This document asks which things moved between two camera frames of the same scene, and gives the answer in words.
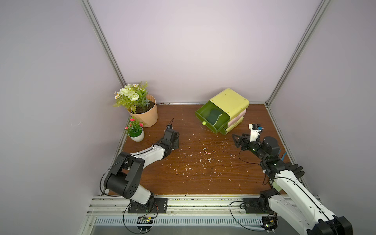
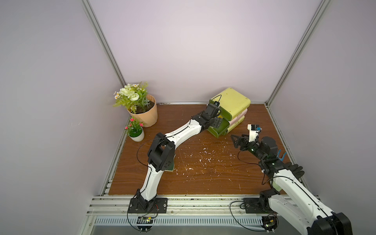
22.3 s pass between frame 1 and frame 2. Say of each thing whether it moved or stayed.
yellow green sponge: moved
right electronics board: stayed
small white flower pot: stayed
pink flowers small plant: stayed
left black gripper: moved
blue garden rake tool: stayed
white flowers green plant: stayed
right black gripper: stayed
